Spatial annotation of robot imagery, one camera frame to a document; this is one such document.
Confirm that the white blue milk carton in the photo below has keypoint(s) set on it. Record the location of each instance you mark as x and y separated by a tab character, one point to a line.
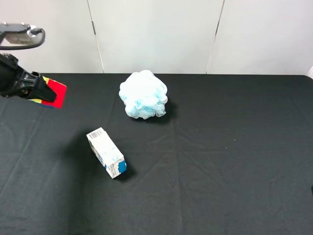
107	152

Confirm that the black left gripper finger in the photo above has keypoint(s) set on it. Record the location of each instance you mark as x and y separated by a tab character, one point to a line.
42	91

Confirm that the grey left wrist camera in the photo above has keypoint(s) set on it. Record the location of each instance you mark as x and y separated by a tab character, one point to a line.
20	33

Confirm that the light blue bath loofah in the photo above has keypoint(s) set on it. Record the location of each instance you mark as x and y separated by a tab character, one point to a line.
144	95

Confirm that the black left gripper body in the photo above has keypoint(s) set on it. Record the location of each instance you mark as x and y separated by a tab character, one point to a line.
26	84

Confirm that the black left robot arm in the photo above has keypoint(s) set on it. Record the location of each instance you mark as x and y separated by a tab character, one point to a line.
8	70

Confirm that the black tablecloth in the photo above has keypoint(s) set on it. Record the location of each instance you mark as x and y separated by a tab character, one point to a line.
232	156

